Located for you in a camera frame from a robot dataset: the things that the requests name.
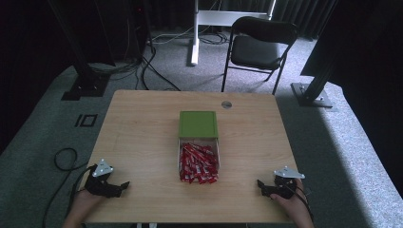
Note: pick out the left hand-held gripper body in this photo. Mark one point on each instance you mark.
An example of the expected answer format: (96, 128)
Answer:
(96, 185)

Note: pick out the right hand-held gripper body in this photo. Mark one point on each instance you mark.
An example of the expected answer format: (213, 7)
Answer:
(285, 185)

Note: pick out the person's left hand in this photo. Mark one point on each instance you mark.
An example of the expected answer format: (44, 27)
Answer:
(83, 204)

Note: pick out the person's right hand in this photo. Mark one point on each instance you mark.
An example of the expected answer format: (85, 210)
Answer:
(293, 207)

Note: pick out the clear box of red packets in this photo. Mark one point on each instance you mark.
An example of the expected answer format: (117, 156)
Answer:
(218, 152)

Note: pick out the pile of red packets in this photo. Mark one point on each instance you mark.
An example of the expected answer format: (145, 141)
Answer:
(198, 163)

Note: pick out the round grey table grommet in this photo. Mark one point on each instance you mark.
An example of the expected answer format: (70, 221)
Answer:
(226, 104)

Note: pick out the green box lid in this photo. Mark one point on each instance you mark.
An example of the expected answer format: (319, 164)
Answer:
(198, 124)

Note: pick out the black metal stand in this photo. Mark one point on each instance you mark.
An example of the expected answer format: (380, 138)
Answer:
(84, 72)
(312, 90)

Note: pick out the black folding chair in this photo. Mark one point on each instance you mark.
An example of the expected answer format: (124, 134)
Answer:
(255, 50)

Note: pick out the white desk frame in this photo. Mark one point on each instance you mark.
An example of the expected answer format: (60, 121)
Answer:
(198, 31)

